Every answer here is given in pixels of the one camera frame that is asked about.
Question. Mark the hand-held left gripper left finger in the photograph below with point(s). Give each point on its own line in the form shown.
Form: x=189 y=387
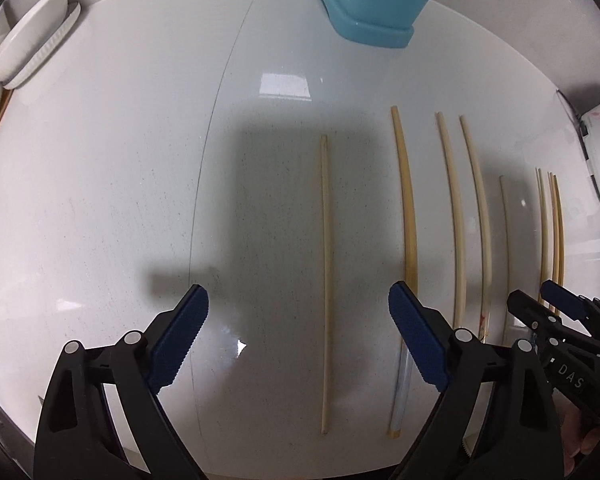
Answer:
x=180 y=330

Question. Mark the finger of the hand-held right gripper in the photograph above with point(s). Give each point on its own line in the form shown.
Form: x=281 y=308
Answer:
x=535 y=315
x=562 y=300

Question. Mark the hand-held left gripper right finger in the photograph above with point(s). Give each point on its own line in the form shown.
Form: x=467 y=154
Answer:
x=417 y=330

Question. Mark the pale thin chopstick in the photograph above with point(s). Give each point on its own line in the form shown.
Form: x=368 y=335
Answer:
x=325 y=270

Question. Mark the set of wooden chopsticks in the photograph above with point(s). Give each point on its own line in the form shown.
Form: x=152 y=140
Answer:
x=406 y=200

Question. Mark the blue perforated utensil holder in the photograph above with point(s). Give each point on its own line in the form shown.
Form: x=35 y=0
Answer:
x=370 y=10

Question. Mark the person's right hand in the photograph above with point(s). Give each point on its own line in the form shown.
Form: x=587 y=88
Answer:
x=577 y=437

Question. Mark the white ribbed dish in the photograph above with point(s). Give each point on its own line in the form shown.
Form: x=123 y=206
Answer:
x=55 y=37

